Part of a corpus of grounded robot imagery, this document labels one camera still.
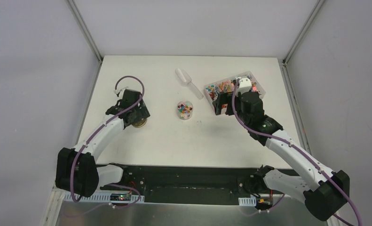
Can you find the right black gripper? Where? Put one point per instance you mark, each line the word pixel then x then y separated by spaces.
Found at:
pixel 225 98

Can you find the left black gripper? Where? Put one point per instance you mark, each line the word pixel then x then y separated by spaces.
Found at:
pixel 138 114

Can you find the wooden jar lid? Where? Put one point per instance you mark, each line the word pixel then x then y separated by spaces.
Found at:
pixel 140 123

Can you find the clear plastic jar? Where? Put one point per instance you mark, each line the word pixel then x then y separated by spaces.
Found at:
pixel 184 110

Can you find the clear plastic scoop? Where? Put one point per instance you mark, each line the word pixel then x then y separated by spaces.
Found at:
pixel 186 80

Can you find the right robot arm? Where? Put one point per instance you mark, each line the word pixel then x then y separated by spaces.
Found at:
pixel 322 190

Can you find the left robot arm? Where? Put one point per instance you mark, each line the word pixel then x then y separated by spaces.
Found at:
pixel 77 170

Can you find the compartmented candy tray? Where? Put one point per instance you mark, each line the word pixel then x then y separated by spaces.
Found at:
pixel 227 85

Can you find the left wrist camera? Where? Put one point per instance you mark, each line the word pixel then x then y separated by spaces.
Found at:
pixel 118 91

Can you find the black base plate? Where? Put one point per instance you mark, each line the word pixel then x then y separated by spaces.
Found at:
pixel 190 185

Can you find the left slotted cable duct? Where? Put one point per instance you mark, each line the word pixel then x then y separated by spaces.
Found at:
pixel 114 198

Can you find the slotted cable duct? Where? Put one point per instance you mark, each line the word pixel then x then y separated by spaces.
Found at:
pixel 114 198
pixel 247 201

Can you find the right slotted cable duct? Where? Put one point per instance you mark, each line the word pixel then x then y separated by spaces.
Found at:
pixel 247 201

